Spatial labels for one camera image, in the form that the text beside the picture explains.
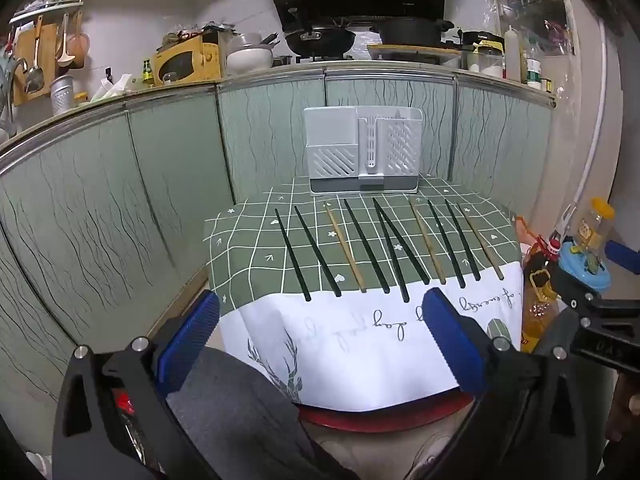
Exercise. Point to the green glass bottle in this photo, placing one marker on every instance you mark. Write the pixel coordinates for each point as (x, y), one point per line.
(148, 72)

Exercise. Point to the green checked tablecloth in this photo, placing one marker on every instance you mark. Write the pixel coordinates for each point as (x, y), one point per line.
(250, 240)

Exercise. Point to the red round stool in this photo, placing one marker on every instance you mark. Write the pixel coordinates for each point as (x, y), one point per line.
(380, 417)

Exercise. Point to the hanging metal spatula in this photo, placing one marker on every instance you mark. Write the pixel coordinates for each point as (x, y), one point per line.
(34, 77)

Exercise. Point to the round wooden board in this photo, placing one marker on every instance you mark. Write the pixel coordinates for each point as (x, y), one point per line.
(400, 51)

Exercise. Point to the white bowl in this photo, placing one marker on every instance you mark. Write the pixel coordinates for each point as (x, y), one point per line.
(247, 60)

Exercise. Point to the white squeeze bottle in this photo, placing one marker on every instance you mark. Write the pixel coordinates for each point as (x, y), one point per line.
(512, 55)

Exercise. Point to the black chopstick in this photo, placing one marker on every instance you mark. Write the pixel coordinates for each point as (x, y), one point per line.
(292, 255)
(366, 246)
(446, 244)
(463, 240)
(395, 257)
(401, 241)
(317, 251)

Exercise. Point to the person's right hand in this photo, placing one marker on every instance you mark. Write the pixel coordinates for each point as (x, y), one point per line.
(622, 410)

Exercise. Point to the hanging wooden cutting board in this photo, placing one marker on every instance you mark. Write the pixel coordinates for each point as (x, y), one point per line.
(48, 45)

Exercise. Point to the orange bag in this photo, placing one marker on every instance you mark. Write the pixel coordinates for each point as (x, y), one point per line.
(527, 232)

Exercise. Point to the white wall rack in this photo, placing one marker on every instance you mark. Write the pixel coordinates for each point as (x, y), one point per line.
(45, 10)

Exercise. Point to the green label jar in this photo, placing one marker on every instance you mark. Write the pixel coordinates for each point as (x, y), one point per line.
(533, 75)

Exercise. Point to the white utensil holder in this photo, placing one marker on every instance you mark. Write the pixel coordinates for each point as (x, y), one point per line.
(330, 160)

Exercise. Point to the hanging pink ladle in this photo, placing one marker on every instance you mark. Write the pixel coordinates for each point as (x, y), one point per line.
(77, 47)

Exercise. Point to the yellow countertop oven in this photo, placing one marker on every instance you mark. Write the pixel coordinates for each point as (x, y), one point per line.
(175, 65)

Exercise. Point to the hanging white ladle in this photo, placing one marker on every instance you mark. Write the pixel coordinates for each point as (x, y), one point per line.
(63, 52)

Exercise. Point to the clear jar with yellow lid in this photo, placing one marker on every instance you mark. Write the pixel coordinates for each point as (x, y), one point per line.
(595, 225)

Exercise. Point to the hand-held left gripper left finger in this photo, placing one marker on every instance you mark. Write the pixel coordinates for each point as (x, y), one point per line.
(190, 335)

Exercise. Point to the black kitchen appliance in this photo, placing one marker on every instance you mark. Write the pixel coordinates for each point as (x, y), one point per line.
(482, 37)

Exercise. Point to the black frying pan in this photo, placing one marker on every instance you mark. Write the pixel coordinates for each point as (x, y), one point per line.
(320, 40)

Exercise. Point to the blue plastic container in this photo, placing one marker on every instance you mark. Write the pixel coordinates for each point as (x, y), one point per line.
(580, 265)

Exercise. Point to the metal perforated cylinder holder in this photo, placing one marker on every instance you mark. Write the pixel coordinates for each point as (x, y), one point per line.
(62, 95)

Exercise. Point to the red capped oil bottle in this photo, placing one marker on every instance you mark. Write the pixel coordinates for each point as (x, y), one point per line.
(537, 305)

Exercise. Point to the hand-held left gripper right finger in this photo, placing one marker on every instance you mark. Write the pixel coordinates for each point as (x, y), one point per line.
(452, 335)

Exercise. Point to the white plastic bag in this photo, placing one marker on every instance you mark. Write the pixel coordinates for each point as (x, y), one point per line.
(110, 90)

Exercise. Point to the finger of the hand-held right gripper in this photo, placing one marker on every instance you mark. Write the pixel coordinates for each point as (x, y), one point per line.
(575, 287)
(625, 257)

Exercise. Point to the clear plastic sheet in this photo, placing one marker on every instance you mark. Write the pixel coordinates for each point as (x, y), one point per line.
(535, 10)

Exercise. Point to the black cooking pot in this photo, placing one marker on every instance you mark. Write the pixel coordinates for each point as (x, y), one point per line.
(405, 32)

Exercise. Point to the wooden chopstick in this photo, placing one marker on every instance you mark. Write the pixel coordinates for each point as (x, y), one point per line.
(346, 247)
(427, 240)
(480, 241)

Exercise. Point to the white pipe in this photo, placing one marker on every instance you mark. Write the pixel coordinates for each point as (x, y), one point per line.
(597, 125)

